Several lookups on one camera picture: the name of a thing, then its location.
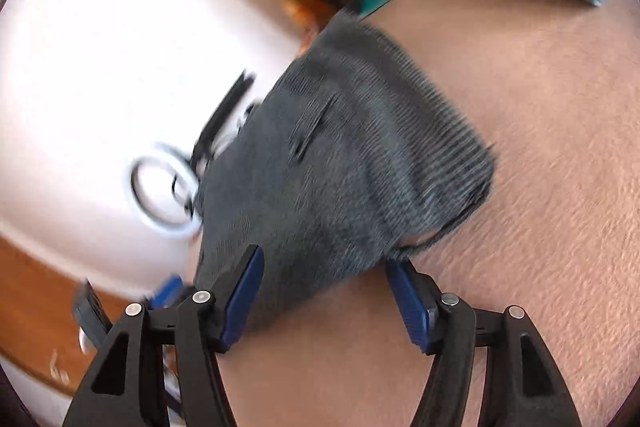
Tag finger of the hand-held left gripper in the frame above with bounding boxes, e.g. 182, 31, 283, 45
191, 69, 260, 164

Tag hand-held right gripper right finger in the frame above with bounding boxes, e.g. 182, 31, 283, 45
386, 258, 584, 427

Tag beige blanket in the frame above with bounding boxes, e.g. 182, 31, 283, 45
212, 0, 640, 427

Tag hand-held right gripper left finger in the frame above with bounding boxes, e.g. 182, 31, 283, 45
62, 245, 265, 427

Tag dark blurred object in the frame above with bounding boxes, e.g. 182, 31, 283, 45
71, 278, 115, 354

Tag grey pants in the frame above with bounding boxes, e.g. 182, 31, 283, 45
192, 13, 497, 333

